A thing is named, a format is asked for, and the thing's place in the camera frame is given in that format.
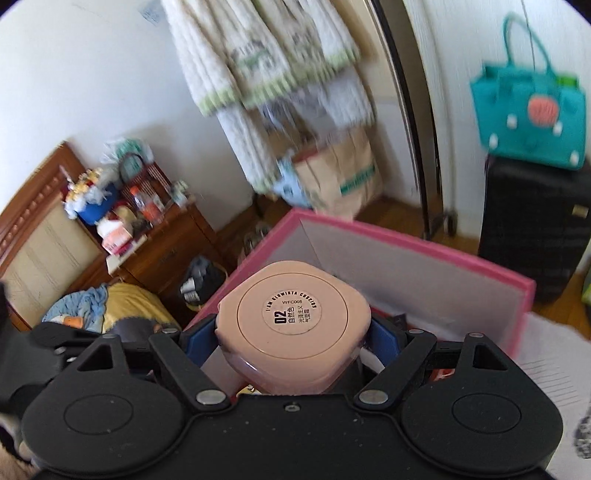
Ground black suitcase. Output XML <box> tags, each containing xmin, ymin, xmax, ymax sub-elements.
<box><xmin>477</xmin><ymin>156</ymin><xmax>591</xmax><ymax>305</ymax></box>

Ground white fluffy pajama jacket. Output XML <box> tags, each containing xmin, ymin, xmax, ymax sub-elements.
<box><xmin>159</xmin><ymin>0</ymin><xmax>363</xmax><ymax>118</ymax></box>

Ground teal felt handbag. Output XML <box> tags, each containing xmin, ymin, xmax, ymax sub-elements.
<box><xmin>469</xmin><ymin>13</ymin><xmax>588</xmax><ymax>171</ymax></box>

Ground wooden nightstand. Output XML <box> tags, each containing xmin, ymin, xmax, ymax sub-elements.
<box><xmin>105</xmin><ymin>203</ymin><xmax>232</xmax><ymax>298</ymax></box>

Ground pink cardboard shoe box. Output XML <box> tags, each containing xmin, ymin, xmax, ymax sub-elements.
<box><xmin>182</xmin><ymin>208</ymin><xmax>537</xmax><ymax>398</ymax></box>

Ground dark round mirror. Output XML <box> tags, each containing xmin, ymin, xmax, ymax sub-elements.
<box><xmin>119</xmin><ymin>152</ymin><xmax>147</xmax><ymax>185</ymax></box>

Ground clear bottle orange label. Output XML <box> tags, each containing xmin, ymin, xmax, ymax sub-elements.
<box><xmin>129</xmin><ymin>186</ymin><xmax>164</xmax><ymax>225</ymax></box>

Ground peach cosmetic compact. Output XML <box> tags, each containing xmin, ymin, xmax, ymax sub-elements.
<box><xmin>216</xmin><ymin>261</ymin><xmax>373</xmax><ymax>396</ymax></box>

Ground yellow blanket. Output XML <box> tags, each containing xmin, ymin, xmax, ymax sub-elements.
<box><xmin>102</xmin><ymin>281</ymin><xmax>182</xmax><ymax>333</ymax></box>

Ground black bag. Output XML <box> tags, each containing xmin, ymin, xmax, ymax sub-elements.
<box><xmin>180</xmin><ymin>257</ymin><xmax>228</xmax><ymax>308</ymax></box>

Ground wooden bed headboard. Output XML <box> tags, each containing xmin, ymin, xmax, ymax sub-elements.
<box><xmin>0</xmin><ymin>141</ymin><xmax>109</xmax><ymax>330</ymax></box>

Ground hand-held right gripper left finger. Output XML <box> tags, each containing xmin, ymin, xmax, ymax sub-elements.
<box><xmin>65</xmin><ymin>318</ymin><xmax>232</xmax><ymax>411</ymax></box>

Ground red white tissue box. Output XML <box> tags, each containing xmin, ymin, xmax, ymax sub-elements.
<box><xmin>97</xmin><ymin>219</ymin><xmax>137</xmax><ymax>256</ymax></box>

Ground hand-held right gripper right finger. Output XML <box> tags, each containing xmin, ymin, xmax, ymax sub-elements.
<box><xmin>353</xmin><ymin>318</ymin><xmax>520</xmax><ymax>411</ymax></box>

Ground grey sneaker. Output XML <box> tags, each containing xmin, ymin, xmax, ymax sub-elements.
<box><xmin>242</xmin><ymin>222</ymin><xmax>273</xmax><ymax>254</ymax></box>

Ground white green plastic bag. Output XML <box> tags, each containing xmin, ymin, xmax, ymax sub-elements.
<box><xmin>272</xmin><ymin>159</ymin><xmax>315</xmax><ymax>208</ymax></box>

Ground brown paper bag green print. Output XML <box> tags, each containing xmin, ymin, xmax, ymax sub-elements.
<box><xmin>292</xmin><ymin>131</ymin><xmax>385</xmax><ymax>220</ymax></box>

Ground crumpled white plastic bag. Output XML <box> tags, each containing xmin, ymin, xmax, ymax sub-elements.
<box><xmin>102</xmin><ymin>137</ymin><xmax>155</xmax><ymax>167</ymax></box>

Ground blue cloth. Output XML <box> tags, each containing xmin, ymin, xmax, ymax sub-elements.
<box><xmin>44</xmin><ymin>290</ymin><xmax>109</xmax><ymax>330</ymax></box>

